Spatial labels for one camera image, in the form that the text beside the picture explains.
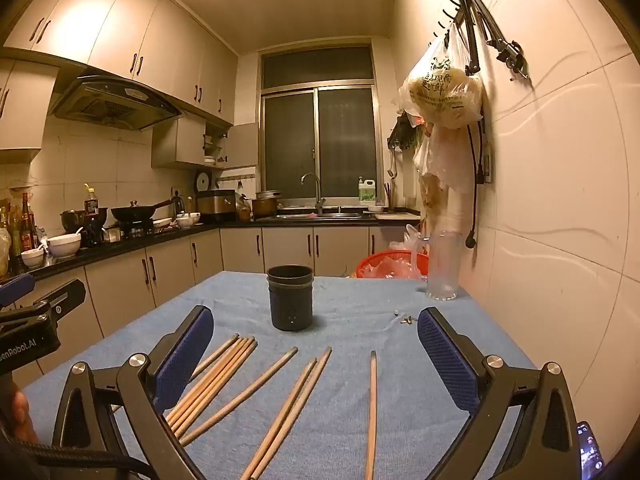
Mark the upper kitchen cabinets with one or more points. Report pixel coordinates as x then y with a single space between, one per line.
150 35

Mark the person's left hand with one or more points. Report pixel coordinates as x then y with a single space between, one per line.
22 415

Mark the clear plastic cup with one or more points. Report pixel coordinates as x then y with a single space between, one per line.
442 270

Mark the dark utensil holder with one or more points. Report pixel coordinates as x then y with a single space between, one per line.
387 197

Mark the large white bowl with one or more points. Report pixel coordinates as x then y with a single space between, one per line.
65 246

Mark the cluster of condiment bottles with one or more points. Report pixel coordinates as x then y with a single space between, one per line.
20 235

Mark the red plastic basket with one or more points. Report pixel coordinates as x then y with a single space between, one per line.
380 262

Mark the crumpled clear plastic bags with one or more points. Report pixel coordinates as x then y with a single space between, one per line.
407 255

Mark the cutting board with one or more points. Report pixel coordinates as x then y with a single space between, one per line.
397 216

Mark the steel countertop appliance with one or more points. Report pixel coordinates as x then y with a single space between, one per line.
216 206

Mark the yellow-cap oil bottle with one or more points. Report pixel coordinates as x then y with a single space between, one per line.
91 215

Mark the small open wall cabinet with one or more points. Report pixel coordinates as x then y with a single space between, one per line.
180 142

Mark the group of wooden chopsticks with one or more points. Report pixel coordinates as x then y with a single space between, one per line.
217 375

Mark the kitchen cabinets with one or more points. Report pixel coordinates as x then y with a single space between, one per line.
115 290
150 35

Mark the kitchen window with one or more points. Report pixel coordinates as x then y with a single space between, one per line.
320 140

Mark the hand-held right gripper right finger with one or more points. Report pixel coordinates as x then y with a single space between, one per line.
445 360

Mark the hanging clear plastic bags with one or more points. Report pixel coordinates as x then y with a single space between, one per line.
445 180

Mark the small white bowl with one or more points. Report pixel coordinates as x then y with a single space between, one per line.
33 258

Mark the metal cooking pot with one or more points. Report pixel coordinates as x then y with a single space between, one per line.
265 206

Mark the blue tablecloth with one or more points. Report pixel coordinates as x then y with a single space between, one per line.
350 385

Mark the lower kitchen cabinets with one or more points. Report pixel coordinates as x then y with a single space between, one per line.
115 290

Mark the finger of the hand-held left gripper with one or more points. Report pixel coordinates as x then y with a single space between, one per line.
15 289
57 305

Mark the metal faucet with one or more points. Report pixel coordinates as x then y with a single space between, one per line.
315 185

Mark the white plate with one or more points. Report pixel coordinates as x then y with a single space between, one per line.
162 224

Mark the white detergent bottle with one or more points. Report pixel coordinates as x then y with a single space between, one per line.
368 191

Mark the black wok with lid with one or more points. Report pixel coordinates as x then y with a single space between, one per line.
132 211

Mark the smartphone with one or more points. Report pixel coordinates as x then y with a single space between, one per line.
590 447

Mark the black wall hook rail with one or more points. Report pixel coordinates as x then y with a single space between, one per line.
452 5

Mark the steel sink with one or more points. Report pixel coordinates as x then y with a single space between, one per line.
320 215

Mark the wall socket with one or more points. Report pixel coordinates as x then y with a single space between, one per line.
488 166

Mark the white printed plastic bag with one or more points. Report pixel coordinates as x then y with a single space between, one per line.
445 90

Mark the white ceramic bowl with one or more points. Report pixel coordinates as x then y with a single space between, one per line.
195 217
184 222

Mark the small scattered seed shells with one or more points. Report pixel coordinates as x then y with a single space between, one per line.
405 317

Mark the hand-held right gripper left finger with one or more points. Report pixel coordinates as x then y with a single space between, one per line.
182 360

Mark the black kitchen countertop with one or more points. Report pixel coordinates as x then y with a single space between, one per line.
150 242

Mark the range hood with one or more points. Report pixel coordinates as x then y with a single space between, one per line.
115 102

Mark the black chopstick holder cup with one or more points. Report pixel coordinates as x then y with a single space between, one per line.
290 300

